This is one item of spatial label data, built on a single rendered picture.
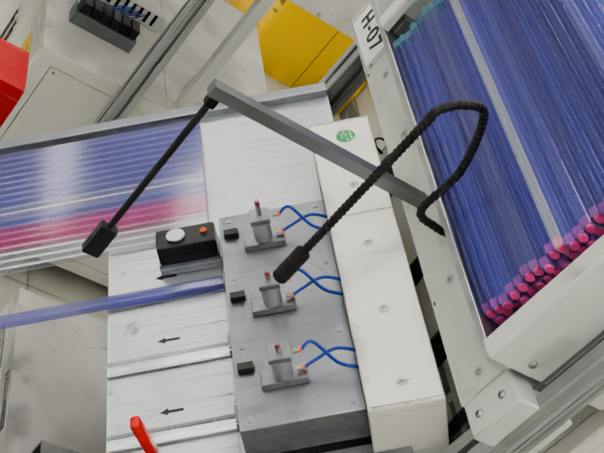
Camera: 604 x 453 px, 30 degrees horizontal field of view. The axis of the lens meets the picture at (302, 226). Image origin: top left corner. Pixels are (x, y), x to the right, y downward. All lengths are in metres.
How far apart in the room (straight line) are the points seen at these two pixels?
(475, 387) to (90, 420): 0.85
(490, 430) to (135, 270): 0.56
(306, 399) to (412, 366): 0.12
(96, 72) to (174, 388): 1.36
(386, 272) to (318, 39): 3.33
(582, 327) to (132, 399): 0.53
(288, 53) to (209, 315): 3.26
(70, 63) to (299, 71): 2.20
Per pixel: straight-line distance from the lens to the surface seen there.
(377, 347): 1.21
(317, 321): 1.27
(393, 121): 1.46
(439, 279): 1.24
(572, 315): 1.06
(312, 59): 4.62
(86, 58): 2.60
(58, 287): 2.99
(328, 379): 1.21
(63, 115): 2.64
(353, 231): 1.34
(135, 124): 1.70
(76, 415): 1.83
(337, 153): 1.25
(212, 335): 1.36
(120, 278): 1.47
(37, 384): 1.83
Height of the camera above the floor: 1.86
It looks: 28 degrees down
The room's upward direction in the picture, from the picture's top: 43 degrees clockwise
